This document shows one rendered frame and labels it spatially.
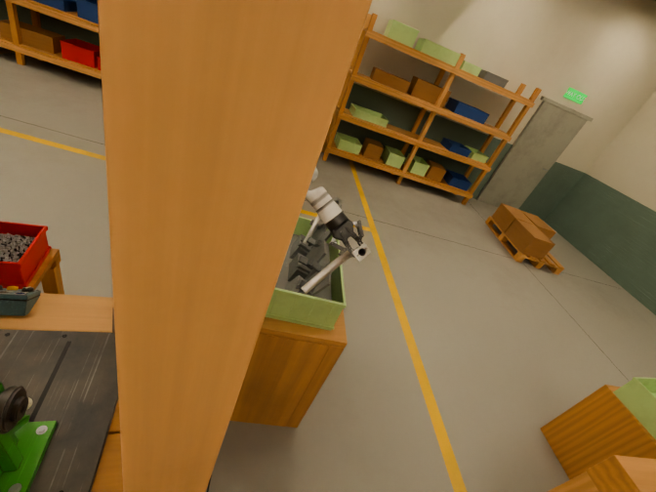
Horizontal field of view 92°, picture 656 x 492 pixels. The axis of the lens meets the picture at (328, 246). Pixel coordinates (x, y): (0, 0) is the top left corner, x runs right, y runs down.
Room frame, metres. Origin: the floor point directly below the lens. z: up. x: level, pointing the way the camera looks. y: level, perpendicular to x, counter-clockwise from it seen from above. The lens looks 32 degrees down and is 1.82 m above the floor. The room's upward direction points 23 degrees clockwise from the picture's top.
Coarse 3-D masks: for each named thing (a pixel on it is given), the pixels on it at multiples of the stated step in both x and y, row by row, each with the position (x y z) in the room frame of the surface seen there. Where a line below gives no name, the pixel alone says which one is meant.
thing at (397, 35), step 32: (416, 32) 5.61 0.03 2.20; (352, 64) 5.80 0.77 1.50; (448, 64) 5.77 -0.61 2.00; (416, 96) 5.79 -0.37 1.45; (448, 96) 5.89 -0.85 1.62; (512, 96) 6.08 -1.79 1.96; (384, 128) 5.61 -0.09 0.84; (416, 128) 6.22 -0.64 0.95; (480, 128) 6.02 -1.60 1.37; (512, 128) 6.22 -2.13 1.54; (352, 160) 5.48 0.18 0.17; (384, 160) 5.88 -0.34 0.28; (416, 160) 6.33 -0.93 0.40; (480, 160) 6.22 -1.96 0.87
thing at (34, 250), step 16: (0, 224) 0.73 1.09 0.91; (16, 224) 0.75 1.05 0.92; (0, 240) 0.68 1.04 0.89; (16, 240) 0.71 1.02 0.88; (32, 240) 0.74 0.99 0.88; (0, 256) 0.63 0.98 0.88; (16, 256) 0.66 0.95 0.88; (32, 256) 0.68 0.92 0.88; (0, 272) 0.58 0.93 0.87; (16, 272) 0.60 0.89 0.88; (32, 272) 0.66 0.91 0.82
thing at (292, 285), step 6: (342, 252) 1.11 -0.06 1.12; (300, 276) 1.08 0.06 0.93; (312, 276) 1.11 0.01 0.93; (330, 276) 1.04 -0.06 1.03; (294, 282) 1.05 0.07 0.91; (324, 282) 1.01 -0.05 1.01; (330, 282) 1.00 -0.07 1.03; (288, 288) 1.03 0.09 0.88; (294, 288) 1.00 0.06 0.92; (300, 288) 1.02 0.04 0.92; (318, 288) 1.00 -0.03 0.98; (324, 288) 0.99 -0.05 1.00; (306, 294) 1.01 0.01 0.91; (312, 294) 0.98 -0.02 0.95
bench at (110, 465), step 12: (108, 432) 0.31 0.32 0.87; (108, 444) 0.29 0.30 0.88; (120, 444) 0.30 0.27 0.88; (108, 456) 0.27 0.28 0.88; (120, 456) 0.28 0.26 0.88; (108, 468) 0.25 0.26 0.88; (120, 468) 0.26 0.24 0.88; (96, 480) 0.22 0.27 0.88; (108, 480) 0.23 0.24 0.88; (120, 480) 0.24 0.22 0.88
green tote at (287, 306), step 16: (304, 224) 1.52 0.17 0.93; (336, 240) 1.47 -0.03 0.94; (336, 256) 1.35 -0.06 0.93; (336, 272) 1.24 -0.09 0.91; (336, 288) 1.15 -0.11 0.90; (272, 304) 0.91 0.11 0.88; (288, 304) 0.93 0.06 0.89; (304, 304) 0.95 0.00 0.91; (320, 304) 0.97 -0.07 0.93; (336, 304) 0.98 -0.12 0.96; (288, 320) 0.94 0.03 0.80; (304, 320) 0.96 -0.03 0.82; (320, 320) 0.97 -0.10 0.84; (336, 320) 0.99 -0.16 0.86
